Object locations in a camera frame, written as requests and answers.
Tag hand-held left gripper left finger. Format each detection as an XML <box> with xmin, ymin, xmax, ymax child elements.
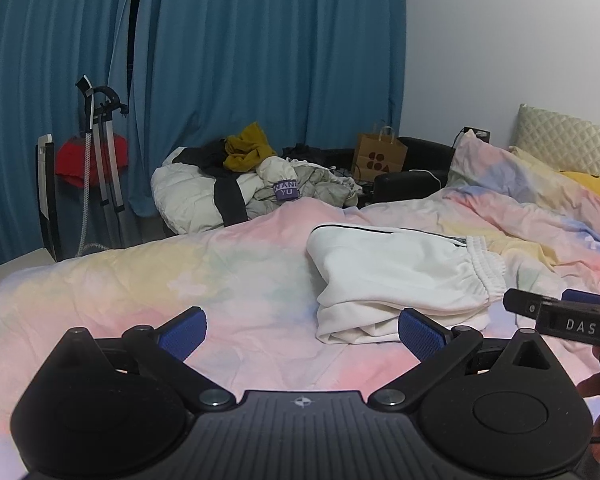
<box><xmin>62</xmin><ymin>306</ymin><xmax>237</xmax><ymax>408</ymax></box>

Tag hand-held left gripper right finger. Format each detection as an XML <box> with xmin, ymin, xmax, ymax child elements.
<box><xmin>367</xmin><ymin>307</ymin><xmax>552</xmax><ymax>408</ymax></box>

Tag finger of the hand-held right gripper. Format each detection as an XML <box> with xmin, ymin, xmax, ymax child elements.
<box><xmin>502</xmin><ymin>288</ymin><xmax>561</xmax><ymax>322</ymax></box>
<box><xmin>561</xmin><ymin>288</ymin><xmax>600</xmax><ymax>312</ymax></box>

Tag white pants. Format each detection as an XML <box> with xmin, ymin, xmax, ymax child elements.
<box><xmin>306</xmin><ymin>223</ymin><xmax>507</xmax><ymax>346</ymax></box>

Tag pastel tie-dye blanket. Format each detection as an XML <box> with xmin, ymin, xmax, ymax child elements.
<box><xmin>0</xmin><ymin>131</ymin><xmax>600</xmax><ymax>480</ymax></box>

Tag yellow pillow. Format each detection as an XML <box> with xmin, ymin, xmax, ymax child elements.
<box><xmin>559</xmin><ymin>170</ymin><xmax>600</xmax><ymax>212</ymax></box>

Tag white puffer jacket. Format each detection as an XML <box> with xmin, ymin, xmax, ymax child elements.
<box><xmin>150</xmin><ymin>145</ymin><xmax>262</xmax><ymax>235</ymax></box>

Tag cream quilted pillow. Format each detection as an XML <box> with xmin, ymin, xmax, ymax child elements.
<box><xmin>509</xmin><ymin>103</ymin><xmax>600</xmax><ymax>179</ymax></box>

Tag black armchair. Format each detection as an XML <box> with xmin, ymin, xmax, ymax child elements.
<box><xmin>371</xmin><ymin>135</ymin><xmax>457</xmax><ymax>207</ymax></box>

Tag dark grey cloth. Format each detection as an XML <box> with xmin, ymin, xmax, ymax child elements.
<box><xmin>172</xmin><ymin>138</ymin><xmax>231</xmax><ymax>178</ymax></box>

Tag brown paper bag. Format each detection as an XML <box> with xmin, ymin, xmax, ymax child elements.
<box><xmin>353</xmin><ymin>122</ymin><xmax>410</xmax><ymax>182</ymax></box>

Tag grey jacket with purple label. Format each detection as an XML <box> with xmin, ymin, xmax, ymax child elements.
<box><xmin>246</xmin><ymin>155</ymin><xmax>364</xmax><ymax>222</ymax></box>

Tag garment steamer stand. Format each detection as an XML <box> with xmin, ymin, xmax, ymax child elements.
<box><xmin>75</xmin><ymin>74</ymin><xmax>131</xmax><ymax>257</ymax></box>

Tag mustard yellow cloth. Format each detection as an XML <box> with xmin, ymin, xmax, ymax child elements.
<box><xmin>223</xmin><ymin>121</ymin><xmax>277</xmax><ymax>174</ymax></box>

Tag red cloth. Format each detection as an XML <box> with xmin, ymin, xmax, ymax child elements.
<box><xmin>55</xmin><ymin>135</ymin><xmax>130</xmax><ymax>189</ymax></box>

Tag black cloth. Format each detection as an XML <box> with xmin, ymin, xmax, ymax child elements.
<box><xmin>281</xmin><ymin>143</ymin><xmax>357</xmax><ymax>169</ymax></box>

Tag blue curtain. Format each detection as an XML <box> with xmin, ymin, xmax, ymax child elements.
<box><xmin>0</xmin><ymin>0</ymin><xmax>147</xmax><ymax>270</ymax></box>
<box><xmin>127</xmin><ymin>0</ymin><xmax>407</xmax><ymax>220</ymax></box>

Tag white cable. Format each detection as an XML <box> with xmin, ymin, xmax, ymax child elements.
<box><xmin>406</xmin><ymin>167</ymin><xmax>449</xmax><ymax>187</ymax></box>

